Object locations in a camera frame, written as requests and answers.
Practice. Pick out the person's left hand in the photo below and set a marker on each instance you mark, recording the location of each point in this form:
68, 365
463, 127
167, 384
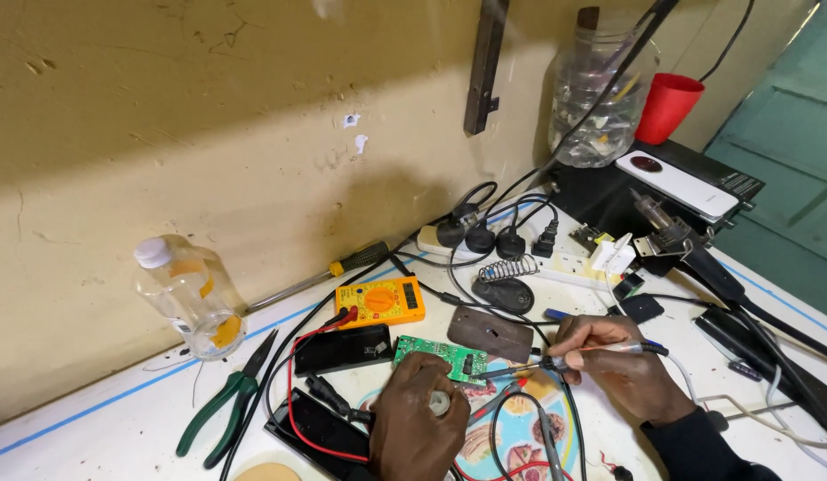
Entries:
406, 434

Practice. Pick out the person's right hand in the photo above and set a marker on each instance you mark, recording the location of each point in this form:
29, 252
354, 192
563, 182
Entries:
627, 374

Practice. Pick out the grey solder spool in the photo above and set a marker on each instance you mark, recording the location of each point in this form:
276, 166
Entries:
440, 403

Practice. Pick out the green circuit board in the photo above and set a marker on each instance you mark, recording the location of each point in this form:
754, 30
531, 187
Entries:
446, 354

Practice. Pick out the soldering iron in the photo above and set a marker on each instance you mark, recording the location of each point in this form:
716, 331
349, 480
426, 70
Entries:
527, 366

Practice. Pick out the small black flat device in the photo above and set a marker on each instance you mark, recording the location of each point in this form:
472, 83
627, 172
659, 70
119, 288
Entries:
637, 308

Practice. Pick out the black plastic case half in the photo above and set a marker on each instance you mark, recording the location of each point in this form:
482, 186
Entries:
320, 431
343, 349

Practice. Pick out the black tape roll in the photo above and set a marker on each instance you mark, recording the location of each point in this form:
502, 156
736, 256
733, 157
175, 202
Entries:
628, 286

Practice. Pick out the red probe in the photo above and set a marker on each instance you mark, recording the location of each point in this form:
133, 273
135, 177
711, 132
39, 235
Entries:
497, 404

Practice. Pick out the black probe with grey tip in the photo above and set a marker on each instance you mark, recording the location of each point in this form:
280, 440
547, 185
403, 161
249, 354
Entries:
550, 447

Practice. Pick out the colourful food print mat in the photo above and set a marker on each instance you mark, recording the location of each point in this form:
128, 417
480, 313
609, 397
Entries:
520, 434

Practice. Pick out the small purple component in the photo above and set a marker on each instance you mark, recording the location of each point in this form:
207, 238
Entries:
745, 371

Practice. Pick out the white power strip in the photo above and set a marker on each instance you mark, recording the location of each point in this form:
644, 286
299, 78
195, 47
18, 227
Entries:
573, 267

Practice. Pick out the white charger adapter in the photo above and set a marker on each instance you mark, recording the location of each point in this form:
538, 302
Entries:
612, 255

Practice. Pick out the red multimeter lead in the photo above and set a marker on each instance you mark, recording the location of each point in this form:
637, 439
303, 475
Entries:
291, 394

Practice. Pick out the brown flat plate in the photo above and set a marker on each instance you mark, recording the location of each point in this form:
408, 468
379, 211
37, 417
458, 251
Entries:
490, 333

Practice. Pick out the orange multimeter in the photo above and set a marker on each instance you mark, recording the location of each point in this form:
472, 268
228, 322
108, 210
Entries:
380, 300

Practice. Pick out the black hot air gun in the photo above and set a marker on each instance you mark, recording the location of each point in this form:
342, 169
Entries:
700, 257

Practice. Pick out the long black tool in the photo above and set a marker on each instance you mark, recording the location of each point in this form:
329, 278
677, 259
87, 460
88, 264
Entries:
767, 361

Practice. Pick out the small bare circuit board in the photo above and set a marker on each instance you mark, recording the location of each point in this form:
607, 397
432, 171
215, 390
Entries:
590, 237

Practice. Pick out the brown round disc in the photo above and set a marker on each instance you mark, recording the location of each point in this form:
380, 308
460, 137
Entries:
270, 473

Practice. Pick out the black multimeter lead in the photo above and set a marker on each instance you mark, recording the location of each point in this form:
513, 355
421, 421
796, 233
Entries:
279, 361

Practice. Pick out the soldering iron spring stand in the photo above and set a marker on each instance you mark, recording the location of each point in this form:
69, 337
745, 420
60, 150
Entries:
503, 290

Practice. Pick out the black square plug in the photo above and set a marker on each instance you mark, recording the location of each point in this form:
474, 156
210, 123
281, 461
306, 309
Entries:
545, 242

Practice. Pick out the black round plug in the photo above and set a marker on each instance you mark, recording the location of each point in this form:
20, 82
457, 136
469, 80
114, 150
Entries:
511, 244
450, 232
480, 239

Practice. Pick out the black and yellow screwdriver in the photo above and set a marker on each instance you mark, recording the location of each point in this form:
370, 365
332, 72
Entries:
306, 280

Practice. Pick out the black box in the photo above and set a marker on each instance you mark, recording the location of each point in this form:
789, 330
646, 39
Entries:
587, 194

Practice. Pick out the white phone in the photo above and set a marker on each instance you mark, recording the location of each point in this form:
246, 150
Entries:
680, 186

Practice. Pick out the clear plastic bottle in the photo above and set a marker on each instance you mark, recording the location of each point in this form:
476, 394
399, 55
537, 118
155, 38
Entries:
193, 300

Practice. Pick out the red plastic cup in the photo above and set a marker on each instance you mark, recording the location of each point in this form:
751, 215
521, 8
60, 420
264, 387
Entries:
667, 107

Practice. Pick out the clear plastic jar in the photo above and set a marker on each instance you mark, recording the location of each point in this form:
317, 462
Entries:
597, 100

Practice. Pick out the dark metal wall bracket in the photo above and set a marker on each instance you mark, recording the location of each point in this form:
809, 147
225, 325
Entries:
483, 73

